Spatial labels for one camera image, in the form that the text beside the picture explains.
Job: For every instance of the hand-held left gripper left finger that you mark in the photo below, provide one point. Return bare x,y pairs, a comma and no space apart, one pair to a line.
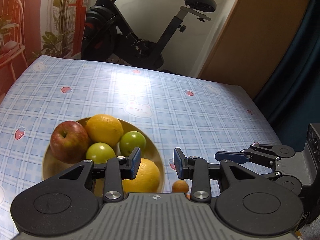
136,163

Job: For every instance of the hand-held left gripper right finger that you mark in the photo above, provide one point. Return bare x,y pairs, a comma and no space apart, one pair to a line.
178,163

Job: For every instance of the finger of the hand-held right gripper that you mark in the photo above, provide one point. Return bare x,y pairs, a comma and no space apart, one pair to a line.
275,175
232,157

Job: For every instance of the large orange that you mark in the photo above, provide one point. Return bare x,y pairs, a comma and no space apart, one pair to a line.
147,177

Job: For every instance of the beige round bowl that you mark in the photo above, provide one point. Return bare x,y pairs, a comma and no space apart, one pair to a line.
153,150

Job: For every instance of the green jujube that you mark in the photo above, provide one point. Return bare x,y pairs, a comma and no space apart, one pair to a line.
100,152
131,142

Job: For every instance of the small tangerine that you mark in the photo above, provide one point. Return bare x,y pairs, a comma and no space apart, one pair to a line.
180,187

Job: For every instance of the yellow lemon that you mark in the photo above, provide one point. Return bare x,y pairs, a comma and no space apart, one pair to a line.
105,130

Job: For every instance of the red apple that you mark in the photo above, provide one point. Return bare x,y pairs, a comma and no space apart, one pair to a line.
67,140

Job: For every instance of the blue plaid tablecloth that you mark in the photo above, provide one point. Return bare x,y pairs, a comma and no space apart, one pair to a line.
175,100

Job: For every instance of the dark blue curtain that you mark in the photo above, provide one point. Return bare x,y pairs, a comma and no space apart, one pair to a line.
295,80

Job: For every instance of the wooden wardrobe panel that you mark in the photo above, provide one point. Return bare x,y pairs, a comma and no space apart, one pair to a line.
250,42

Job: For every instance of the black exercise bike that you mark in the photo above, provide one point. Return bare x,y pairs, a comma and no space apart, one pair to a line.
100,30

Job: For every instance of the wall poster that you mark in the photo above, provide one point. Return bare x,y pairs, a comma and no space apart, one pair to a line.
32,17

